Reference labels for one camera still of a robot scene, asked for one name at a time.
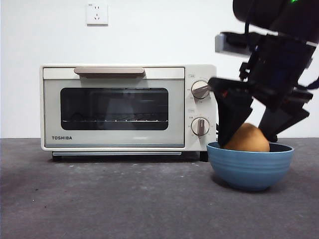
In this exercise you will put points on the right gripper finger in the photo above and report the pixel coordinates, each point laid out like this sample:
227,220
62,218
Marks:
233,109
281,119

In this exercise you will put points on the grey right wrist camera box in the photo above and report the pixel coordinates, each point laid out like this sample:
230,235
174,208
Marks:
220,43

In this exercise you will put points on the beige temperature knob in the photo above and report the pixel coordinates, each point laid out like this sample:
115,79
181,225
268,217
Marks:
199,90

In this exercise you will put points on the blue ribbed bowl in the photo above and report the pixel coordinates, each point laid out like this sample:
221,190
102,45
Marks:
250,171

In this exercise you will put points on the white Toshiba toaster oven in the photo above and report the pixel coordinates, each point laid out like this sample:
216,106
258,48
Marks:
202,70

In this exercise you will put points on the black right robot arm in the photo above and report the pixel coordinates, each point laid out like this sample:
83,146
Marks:
269,12

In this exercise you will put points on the white wall socket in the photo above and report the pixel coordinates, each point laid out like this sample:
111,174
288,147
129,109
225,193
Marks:
97,14

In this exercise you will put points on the brown potato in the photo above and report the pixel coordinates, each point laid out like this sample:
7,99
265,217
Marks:
249,139

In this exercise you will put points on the beige timer knob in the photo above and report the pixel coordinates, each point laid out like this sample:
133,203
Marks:
200,126

